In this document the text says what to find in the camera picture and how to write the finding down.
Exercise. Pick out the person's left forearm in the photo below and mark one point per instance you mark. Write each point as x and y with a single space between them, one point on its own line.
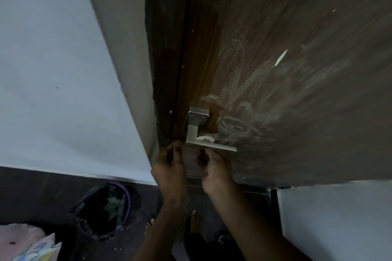
159 230

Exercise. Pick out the person's right foot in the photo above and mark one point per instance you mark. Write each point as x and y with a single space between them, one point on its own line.
194 221

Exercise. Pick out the white paste blob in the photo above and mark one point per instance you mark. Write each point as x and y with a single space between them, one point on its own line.
205 139

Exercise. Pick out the person's left hand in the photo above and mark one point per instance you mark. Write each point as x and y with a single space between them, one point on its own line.
168 169

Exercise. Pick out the person's right forearm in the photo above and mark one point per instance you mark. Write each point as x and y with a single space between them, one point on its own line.
254 227

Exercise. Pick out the brown wooden door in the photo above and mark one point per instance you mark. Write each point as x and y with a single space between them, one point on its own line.
275 71

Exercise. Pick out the person's right fingers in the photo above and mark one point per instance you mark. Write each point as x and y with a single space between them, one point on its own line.
206 158

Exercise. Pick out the purple bin with black bag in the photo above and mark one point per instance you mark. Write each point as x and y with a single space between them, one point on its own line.
104 210

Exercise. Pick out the person's left foot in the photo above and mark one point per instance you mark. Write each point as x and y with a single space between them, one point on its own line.
150 224

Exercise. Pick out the person's left thumb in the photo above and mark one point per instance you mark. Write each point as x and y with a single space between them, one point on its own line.
179 147

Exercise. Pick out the person's right hand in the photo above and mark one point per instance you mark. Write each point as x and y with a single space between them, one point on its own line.
216 172

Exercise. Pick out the dark wooden door frame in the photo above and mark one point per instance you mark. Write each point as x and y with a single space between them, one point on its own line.
167 56

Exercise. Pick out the person's foot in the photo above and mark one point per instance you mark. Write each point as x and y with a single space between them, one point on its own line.
150 224
194 221

